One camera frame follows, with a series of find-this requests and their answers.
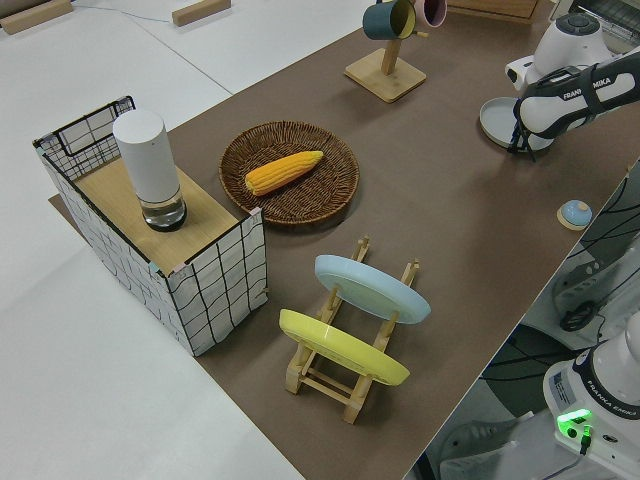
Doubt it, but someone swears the wooden block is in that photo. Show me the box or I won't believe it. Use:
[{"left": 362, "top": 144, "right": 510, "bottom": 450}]
[
  {"left": 171, "top": 0, "right": 234, "bottom": 27},
  {"left": 0, "top": 0, "right": 74, "bottom": 35}
]

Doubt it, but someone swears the grid pattern box wooden top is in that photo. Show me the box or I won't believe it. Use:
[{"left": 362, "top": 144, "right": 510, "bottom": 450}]
[{"left": 33, "top": 94, "right": 269, "bottom": 358}]

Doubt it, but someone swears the wooden dish rack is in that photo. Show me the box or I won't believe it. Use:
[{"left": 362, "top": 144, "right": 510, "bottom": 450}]
[{"left": 284, "top": 235, "right": 421, "bottom": 426}]

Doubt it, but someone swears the yellow corn cob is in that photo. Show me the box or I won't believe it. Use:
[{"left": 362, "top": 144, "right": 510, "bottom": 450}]
[{"left": 244, "top": 149, "right": 324, "bottom": 197}]

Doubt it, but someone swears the yellow plate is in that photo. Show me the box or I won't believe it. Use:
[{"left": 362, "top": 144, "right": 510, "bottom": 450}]
[{"left": 278, "top": 308, "right": 412, "bottom": 388}]

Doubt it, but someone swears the round wicker basket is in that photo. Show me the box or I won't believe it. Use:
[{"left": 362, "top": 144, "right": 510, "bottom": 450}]
[{"left": 218, "top": 120, "right": 361, "bottom": 230}]

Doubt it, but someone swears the gray plate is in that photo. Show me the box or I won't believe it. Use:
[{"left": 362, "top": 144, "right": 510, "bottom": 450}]
[{"left": 479, "top": 96, "right": 556, "bottom": 151}]

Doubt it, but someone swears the wooden drawer cabinet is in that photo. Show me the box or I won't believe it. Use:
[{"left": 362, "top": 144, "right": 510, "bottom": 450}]
[{"left": 446, "top": 0, "right": 542, "bottom": 24}]

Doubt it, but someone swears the blue call bell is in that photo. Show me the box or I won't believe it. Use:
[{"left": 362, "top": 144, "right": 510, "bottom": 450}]
[{"left": 556, "top": 199, "right": 594, "bottom": 231}]

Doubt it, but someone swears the pink mug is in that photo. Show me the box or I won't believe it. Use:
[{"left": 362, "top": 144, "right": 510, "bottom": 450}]
[{"left": 414, "top": 0, "right": 449, "bottom": 29}]

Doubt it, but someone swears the light blue plate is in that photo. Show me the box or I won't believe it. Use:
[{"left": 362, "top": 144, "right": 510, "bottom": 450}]
[{"left": 314, "top": 254, "right": 432, "bottom": 326}]

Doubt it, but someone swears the wooden mug tree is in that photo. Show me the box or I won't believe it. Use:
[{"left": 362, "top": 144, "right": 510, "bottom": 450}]
[{"left": 343, "top": 0, "right": 429, "bottom": 104}]

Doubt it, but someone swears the teal mug yellow inside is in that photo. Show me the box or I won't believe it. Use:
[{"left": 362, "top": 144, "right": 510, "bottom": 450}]
[{"left": 361, "top": 0, "right": 419, "bottom": 41}]

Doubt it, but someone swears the black cable bundle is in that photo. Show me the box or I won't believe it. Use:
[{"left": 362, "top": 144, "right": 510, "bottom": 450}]
[{"left": 558, "top": 298, "right": 597, "bottom": 332}]

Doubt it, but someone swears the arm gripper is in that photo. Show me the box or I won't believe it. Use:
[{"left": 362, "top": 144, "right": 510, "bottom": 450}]
[{"left": 506, "top": 45, "right": 640, "bottom": 163}]

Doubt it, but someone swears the white cylinder device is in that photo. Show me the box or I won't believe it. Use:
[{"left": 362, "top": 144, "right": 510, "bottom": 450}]
[{"left": 111, "top": 110, "right": 189, "bottom": 233}]

